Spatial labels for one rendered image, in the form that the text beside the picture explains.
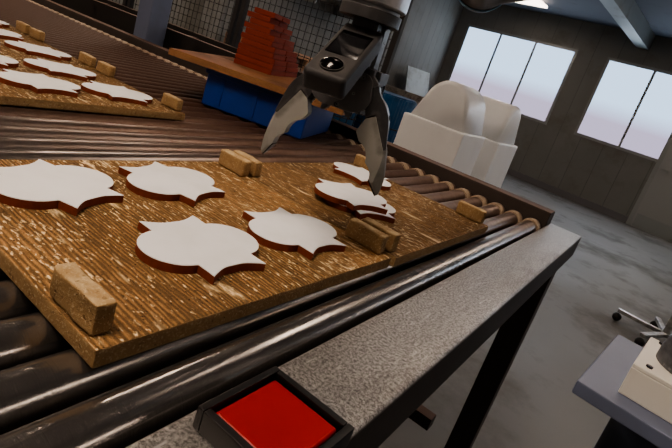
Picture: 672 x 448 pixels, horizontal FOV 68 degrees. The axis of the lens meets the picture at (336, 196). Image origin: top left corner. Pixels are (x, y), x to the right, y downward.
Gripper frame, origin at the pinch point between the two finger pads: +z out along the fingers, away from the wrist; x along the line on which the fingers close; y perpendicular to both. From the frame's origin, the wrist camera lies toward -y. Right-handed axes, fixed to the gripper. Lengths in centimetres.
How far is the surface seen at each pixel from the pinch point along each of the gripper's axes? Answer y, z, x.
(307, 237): -0.8, 7.3, -1.5
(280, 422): -29.4, 8.9, -9.5
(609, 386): 9.7, 15.1, -44.1
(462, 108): 384, -1, -15
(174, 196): -4.0, 7.6, 15.1
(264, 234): -5.1, 7.3, 2.5
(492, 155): 471, 36, -60
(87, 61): 56, 7, 79
